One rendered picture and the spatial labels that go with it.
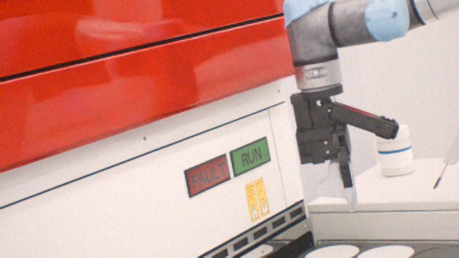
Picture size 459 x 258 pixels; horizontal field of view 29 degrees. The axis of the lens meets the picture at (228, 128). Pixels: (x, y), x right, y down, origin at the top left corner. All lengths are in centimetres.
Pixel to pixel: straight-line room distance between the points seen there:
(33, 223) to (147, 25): 35
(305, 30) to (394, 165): 54
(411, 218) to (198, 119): 44
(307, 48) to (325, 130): 13
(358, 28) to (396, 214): 43
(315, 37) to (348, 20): 6
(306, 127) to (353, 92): 355
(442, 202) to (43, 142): 76
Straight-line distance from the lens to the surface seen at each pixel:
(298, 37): 144
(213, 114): 157
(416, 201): 167
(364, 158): 508
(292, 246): 182
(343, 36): 142
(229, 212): 159
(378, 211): 172
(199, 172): 152
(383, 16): 139
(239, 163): 161
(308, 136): 146
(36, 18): 123
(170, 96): 141
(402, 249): 163
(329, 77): 145
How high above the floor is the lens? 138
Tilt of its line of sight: 8 degrees down
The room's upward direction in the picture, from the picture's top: 11 degrees counter-clockwise
